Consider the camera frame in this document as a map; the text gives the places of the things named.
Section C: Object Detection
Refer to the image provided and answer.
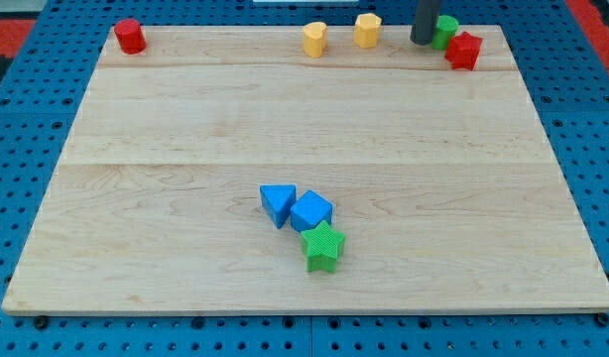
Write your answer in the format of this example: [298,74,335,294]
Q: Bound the red star block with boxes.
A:
[444,31,483,70]

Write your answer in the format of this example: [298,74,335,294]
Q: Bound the green star block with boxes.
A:
[301,220,346,274]

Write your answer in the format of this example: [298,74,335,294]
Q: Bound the blue cube block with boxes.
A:
[291,190,333,232]

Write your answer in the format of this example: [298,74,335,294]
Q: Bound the blue triangle block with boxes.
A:
[259,184,297,229]

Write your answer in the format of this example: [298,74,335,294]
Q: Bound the yellow heart block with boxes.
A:
[303,22,327,59]

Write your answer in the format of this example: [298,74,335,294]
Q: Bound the light wooden board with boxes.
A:
[2,26,609,316]

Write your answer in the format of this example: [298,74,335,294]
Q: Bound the yellow hexagon block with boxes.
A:
[353,13,382,49]

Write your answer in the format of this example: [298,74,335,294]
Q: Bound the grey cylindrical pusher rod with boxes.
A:
[410,0,441,46]

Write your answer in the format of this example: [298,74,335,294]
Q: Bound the green cylinder block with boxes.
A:
[430,15,459,51]

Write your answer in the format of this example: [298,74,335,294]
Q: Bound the red cylinder block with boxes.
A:
[113,18,147,55]

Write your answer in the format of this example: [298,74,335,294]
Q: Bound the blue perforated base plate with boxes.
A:
[0,0,609,356]

